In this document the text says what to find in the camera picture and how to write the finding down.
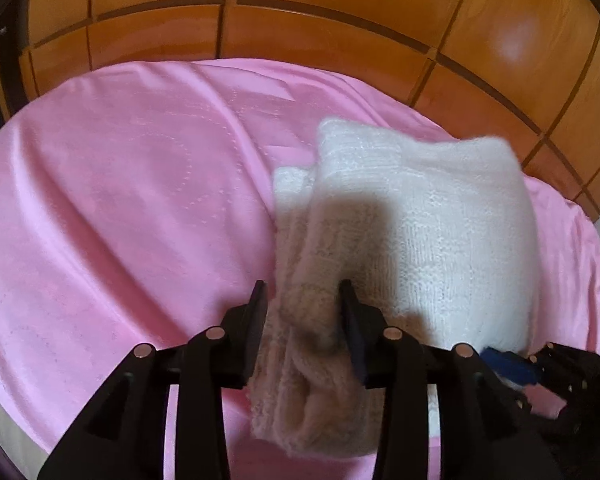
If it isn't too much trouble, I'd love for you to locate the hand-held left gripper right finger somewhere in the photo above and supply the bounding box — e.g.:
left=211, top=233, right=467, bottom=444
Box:
left=339, top=279, right=563, bottom=480

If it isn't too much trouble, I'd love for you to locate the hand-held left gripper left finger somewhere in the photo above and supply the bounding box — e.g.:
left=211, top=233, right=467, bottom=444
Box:
left=37, top=280, right=268, bottom=480

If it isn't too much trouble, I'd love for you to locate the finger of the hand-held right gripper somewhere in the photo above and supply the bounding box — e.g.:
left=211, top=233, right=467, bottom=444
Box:
left=480, top=342, right=600, bottom=418

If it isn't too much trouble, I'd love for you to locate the white knitted sweater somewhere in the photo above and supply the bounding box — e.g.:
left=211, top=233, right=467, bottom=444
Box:
left=250, top=117, right=538, bottom=461

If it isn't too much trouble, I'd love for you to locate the pink bed sheet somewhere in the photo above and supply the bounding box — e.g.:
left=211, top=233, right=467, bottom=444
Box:
left=0, top=58, right=600, bottom=480

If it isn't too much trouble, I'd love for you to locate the wooden headboard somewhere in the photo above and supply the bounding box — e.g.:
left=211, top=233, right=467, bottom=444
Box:
left=17, top=0, right=600, bottom=221

